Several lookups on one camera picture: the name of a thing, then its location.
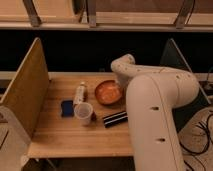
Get right dark divider panel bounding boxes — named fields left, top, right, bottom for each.
left=160, top=38, right=211, bottom=132

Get small white bottle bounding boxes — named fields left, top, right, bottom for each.
left=73, top=82, right=87, bottom=105

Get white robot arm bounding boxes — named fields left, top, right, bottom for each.
left=111, top=54, right=199, bottom=171

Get left wooden divider panel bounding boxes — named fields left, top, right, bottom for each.
left=0, top=38, right=49, bottom=145

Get orange ceramic bowl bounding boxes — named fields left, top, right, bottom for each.
left=94, top=80, right=123, bottom=105

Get clear plastic cup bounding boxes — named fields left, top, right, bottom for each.
left=74, top=102, right=94, bottom=126

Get black striped box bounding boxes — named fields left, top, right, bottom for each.
left=103, top=111, right=128, bottom=128

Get black floor cables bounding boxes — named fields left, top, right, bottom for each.
left=179, top=111, right=213, bottom=171

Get blue sponge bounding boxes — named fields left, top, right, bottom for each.
left=61, top=100, right=74, bottom=117

